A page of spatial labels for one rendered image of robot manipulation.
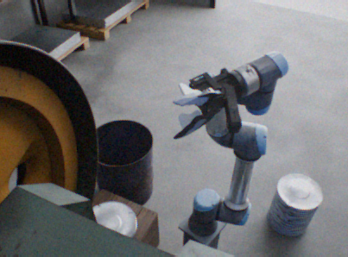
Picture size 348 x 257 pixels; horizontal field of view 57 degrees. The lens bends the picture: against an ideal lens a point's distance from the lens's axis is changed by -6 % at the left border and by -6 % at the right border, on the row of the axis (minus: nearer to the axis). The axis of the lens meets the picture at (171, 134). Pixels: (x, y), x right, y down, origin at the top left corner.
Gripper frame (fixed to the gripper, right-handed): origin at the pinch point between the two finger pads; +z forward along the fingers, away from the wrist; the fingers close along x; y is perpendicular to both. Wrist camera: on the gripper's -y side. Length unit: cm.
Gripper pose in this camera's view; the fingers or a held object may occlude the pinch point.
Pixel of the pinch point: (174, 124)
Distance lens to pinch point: 78.1
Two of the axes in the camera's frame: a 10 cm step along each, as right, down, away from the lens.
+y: -5.2, -7.2, 4.6
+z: -8.5, 4.5, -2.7
